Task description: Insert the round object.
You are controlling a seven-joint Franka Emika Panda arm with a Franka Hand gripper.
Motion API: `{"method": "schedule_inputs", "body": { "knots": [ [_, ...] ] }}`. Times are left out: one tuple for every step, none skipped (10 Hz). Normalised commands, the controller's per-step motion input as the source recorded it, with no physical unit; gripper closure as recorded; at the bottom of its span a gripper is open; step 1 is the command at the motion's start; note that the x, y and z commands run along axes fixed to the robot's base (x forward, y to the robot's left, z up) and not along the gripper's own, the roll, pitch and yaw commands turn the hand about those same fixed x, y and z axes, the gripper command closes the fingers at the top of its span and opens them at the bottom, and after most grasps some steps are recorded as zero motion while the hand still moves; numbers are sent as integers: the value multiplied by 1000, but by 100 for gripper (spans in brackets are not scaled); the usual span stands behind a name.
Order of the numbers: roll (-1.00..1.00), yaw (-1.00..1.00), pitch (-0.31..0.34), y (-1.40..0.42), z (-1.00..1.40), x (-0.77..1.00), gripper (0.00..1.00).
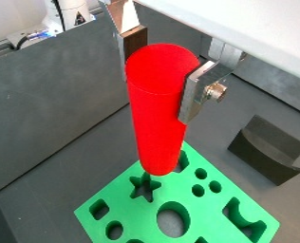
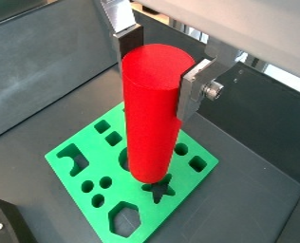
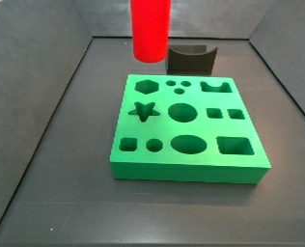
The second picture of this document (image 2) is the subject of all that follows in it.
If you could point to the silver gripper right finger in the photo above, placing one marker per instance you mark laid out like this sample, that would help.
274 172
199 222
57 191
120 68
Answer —
199 83

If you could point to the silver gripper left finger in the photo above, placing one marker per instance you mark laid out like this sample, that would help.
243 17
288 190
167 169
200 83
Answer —
127 31

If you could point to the red cylinder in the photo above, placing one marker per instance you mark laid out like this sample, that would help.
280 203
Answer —
152 72

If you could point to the green shape sorter board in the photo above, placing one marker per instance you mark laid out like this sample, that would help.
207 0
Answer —
120 206

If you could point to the black device corner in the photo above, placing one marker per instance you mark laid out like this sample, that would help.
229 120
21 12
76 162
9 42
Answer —
14 228

